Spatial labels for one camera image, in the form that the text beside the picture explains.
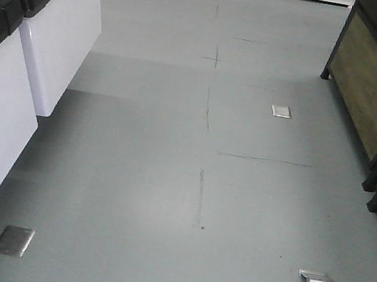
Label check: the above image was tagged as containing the closed steel floor socket left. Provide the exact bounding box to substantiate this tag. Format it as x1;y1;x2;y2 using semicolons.
0;225;36;258

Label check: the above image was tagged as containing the small steel floor socket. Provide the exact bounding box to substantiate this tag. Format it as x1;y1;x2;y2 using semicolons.
271;104;292;119

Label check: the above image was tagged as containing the white chest freezer far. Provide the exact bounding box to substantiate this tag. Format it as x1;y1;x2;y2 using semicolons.
19;0;101;117

